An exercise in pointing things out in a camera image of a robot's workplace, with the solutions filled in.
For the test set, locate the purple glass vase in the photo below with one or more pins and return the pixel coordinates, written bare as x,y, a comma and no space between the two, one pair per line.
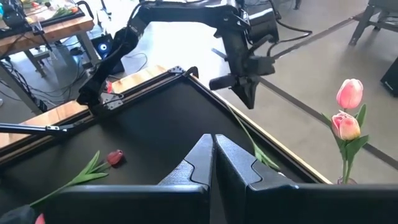
348,181

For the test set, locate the wooden workbench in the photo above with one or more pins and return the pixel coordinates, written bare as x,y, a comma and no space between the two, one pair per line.
56,29

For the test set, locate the black speaker box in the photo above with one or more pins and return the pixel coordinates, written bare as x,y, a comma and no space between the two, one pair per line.
391,77

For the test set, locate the black table legs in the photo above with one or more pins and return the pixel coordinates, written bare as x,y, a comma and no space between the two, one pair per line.
367,18

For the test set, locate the black table frame rail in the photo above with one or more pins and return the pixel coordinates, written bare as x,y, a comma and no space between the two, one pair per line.
149,88

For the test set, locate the red tag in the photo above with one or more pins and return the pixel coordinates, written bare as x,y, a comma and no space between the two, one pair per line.
109,87

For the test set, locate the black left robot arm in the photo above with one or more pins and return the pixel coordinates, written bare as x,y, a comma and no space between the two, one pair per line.
186,11

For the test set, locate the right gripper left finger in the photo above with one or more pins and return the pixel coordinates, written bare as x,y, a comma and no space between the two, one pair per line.
130,205

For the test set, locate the pink tulip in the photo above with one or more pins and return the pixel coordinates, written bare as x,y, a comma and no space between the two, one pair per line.
345,126
39,219
264,157
349,93

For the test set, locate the black frame strut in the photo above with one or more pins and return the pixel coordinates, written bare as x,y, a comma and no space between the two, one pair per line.
31,128

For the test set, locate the black PC blue fans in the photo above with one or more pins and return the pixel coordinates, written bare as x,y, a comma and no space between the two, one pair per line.
102,46

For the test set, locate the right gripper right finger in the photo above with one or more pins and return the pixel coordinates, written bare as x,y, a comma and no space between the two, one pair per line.
311,205

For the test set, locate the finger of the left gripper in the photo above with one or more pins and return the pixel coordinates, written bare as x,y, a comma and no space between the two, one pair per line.
241,91
253,91

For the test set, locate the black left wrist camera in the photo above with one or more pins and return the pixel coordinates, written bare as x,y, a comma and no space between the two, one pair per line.
262,65

